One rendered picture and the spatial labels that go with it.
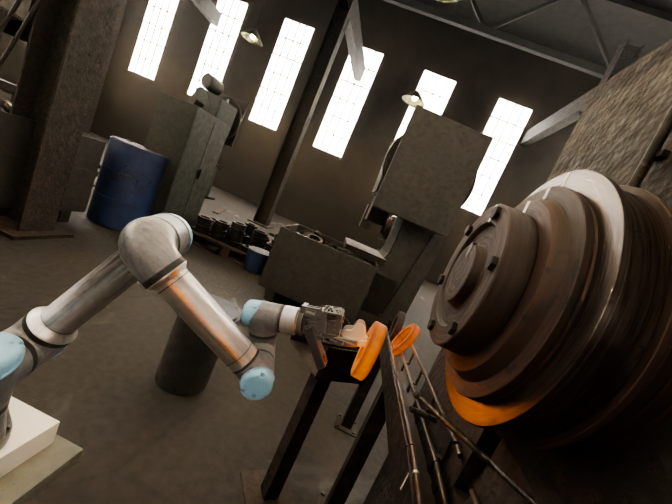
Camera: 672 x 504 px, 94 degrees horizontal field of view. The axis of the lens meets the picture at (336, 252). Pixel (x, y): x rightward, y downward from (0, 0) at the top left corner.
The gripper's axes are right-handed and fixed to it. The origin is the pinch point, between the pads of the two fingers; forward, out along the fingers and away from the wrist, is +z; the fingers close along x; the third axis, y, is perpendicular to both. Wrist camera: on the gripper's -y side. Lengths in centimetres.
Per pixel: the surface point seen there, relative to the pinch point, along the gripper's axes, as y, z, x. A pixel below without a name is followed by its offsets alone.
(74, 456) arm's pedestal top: -38, -69, -16
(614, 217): 36, 26, -38
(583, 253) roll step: 31, 23, -39
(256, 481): -76, -35, 31
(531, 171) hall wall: 271, 423, 974
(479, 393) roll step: 7.5, 16.6, -32.3
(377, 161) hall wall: 246, -47, 976
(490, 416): 5.4, 17.8, -34.5
